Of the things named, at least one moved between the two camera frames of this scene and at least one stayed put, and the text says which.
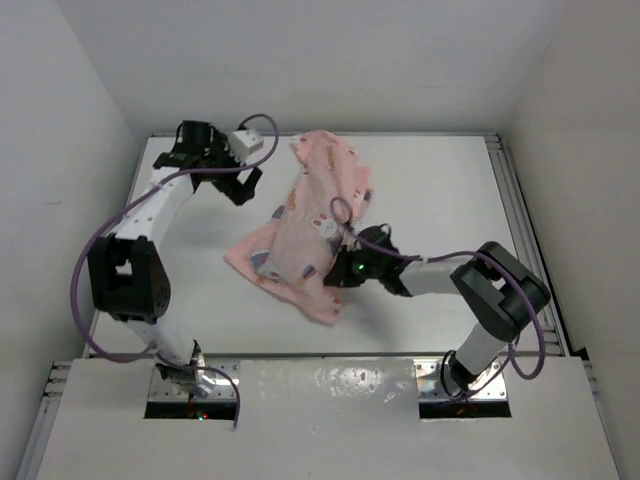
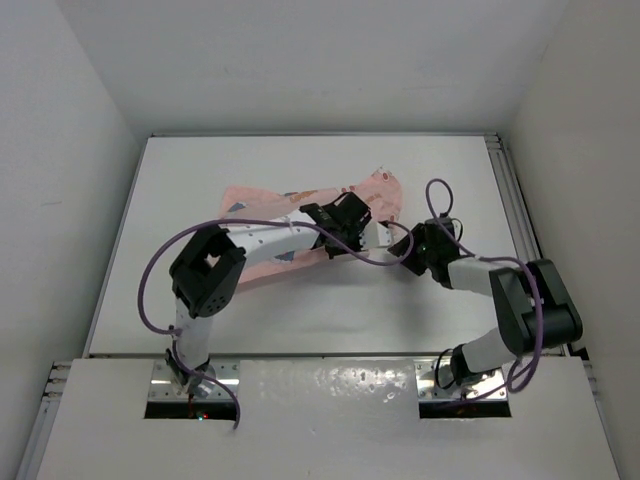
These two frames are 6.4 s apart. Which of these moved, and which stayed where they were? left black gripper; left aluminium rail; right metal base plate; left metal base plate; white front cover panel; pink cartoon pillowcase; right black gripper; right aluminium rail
Moved: left black gripper; pink cartoon pillowcase; right black gripper
Stayed: white front cover panel; left aluminium rail; right aluminium rail; left metal base plate; right metal base plate
